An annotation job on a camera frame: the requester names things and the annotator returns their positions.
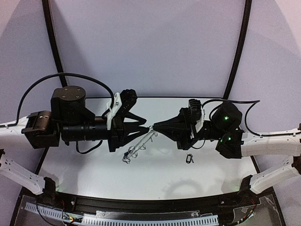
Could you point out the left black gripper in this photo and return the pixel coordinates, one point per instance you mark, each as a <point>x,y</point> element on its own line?
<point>116,132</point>

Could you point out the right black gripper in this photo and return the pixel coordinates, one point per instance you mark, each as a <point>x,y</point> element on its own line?
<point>186,128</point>

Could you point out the metal ring disc with keyrings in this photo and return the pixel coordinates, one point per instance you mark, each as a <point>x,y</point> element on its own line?
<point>140,146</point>

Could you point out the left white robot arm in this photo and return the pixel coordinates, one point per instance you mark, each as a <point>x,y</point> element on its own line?
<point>70,121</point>

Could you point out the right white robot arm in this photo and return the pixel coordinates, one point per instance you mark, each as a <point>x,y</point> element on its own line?
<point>235,143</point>

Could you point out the black tag key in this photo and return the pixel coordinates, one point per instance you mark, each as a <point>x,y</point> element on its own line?
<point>189,158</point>

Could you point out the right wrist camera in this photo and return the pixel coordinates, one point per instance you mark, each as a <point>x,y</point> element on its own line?
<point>196,117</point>

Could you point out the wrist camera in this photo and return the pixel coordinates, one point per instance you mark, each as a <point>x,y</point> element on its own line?
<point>196,117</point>
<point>122,104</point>

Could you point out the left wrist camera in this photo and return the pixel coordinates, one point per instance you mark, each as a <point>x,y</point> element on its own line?
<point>122,104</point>

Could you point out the right black frame post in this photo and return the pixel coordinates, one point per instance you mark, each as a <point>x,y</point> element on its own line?
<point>239,49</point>

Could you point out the black frame post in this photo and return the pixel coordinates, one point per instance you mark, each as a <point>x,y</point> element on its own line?
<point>51,35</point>
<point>239,49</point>

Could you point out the white slotted cable duct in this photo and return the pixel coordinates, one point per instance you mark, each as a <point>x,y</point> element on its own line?
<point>105,218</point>

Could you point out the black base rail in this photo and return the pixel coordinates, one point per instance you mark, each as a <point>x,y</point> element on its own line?
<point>78,203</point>

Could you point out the left black frame post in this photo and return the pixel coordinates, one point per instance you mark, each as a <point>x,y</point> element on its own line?
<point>51,35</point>

